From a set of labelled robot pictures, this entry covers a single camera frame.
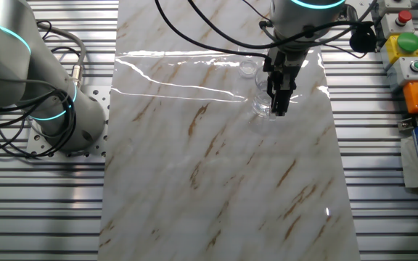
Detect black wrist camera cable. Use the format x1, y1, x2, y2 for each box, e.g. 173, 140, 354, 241
188, 0, 377, 54

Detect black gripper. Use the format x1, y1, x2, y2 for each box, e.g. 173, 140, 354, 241
262, 47, 306, 117

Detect glass mug with water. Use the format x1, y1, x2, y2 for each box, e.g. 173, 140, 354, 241
251, 67, 294, 120

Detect plain grey control box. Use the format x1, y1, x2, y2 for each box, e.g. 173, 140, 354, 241
377, 0, 413, 14

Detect grey box red button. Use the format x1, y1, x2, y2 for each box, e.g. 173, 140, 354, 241
380, 9, 416, 39

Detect orange box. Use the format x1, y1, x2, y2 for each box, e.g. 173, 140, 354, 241
403, 80, 418, 115

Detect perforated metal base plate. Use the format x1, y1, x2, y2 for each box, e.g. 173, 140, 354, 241
25, 85, 110, 159

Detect marble pattern table sheet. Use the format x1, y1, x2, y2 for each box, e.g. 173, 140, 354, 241
97, 0, 361, 261

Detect small empty glass cup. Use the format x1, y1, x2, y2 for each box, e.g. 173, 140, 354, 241
237, 59, 260, 80

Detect thick grey cable metal connector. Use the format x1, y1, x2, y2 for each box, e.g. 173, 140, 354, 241
36, 23, 87, 90

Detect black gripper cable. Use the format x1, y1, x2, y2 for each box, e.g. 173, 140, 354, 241
153, 0, 270, 59

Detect thin black cable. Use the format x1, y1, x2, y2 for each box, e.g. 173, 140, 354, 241
36, 20, 83, 59

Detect yellow box green mushroom button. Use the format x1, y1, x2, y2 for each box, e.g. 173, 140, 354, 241
380, 31, 418, 70

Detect black looped base cables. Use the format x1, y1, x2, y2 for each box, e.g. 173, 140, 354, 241
0, 90, 78, 160

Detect grey box small green button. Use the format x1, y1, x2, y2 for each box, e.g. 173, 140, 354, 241
386, 56, 418, 91

